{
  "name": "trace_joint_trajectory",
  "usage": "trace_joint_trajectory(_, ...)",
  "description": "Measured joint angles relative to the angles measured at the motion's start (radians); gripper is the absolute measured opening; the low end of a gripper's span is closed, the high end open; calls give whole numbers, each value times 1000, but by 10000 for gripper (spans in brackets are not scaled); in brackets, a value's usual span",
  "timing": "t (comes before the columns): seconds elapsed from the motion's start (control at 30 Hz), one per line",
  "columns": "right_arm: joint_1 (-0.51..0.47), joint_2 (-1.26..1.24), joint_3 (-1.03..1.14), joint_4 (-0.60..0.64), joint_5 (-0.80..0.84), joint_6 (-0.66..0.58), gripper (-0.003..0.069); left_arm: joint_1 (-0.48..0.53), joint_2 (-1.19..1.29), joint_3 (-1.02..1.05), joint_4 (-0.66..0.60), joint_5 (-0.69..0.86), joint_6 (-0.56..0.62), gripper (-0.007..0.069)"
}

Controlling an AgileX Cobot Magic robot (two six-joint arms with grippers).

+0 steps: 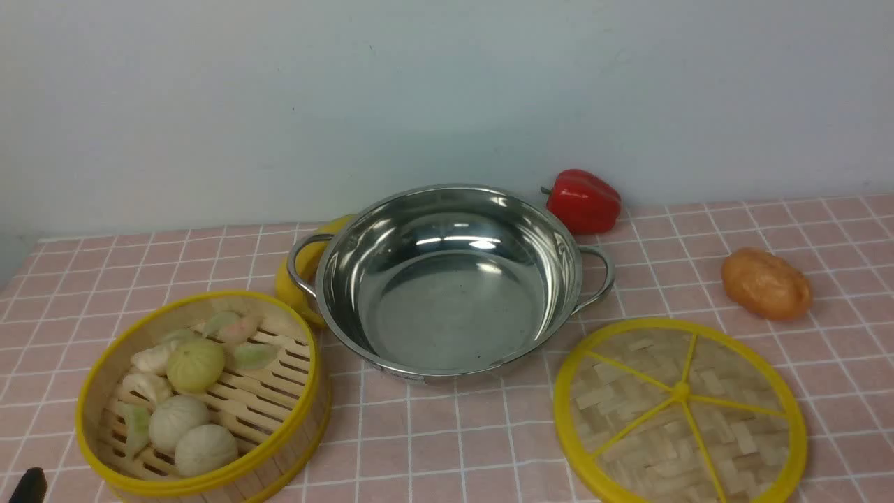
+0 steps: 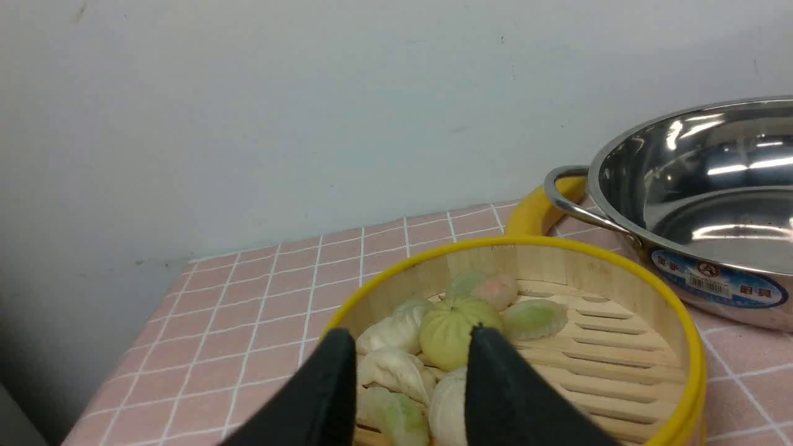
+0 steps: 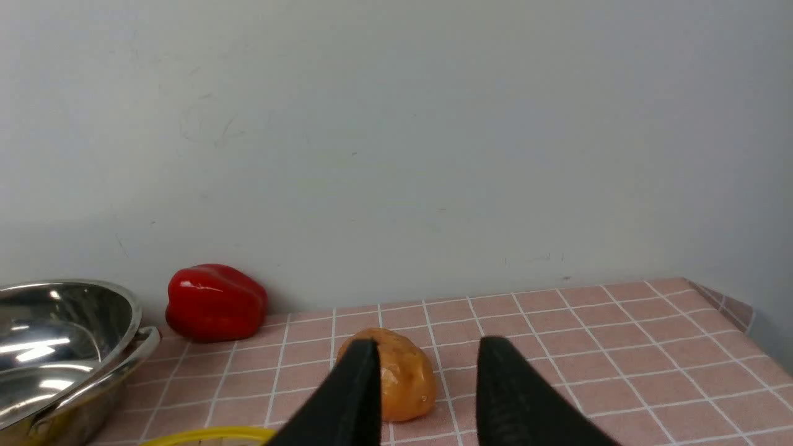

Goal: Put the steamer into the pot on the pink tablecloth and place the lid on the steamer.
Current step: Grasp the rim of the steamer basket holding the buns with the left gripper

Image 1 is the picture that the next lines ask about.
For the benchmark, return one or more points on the yellow-rimmed woven steamer lid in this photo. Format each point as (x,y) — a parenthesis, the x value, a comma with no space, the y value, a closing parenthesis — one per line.
(666,410)

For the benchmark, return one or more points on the yellow-rimmed bamboo steamer basket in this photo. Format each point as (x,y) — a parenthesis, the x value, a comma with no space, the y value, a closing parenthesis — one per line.
(277,415)

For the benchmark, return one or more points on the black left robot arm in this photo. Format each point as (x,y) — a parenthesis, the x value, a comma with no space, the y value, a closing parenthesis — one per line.
(31,488)

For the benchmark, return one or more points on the stainless steel pot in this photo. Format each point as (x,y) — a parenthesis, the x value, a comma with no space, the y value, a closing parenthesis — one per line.
(448,280)

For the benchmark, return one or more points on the yellow banana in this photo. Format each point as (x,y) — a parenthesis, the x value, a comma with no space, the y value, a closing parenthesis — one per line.
(297,293)

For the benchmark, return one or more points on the red bell pepper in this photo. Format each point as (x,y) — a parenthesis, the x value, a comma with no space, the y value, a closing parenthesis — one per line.
(583,202)

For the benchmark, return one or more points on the pink dumpling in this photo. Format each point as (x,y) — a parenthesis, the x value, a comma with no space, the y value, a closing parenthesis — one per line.
(239,330)

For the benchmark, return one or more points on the green dumpling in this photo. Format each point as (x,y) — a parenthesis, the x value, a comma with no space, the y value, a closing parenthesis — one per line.
(137,421)
(253,356)
(218,321)

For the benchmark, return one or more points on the yellow-green steamed bun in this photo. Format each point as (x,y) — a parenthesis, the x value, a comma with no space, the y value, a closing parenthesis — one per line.
(195,365)

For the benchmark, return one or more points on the white dumpling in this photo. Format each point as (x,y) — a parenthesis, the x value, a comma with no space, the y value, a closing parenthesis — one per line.
(152,387)
(154,360)

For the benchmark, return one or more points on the white steamed bun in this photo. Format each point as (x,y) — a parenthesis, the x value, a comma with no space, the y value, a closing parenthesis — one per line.
(173,418)
(204,449)

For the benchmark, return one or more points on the orange bread roll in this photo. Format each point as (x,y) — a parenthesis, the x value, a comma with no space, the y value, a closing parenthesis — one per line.
(766,285)

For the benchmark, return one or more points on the pink checkered tablecloth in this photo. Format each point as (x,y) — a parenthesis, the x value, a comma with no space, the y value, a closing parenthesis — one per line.
(492,441)

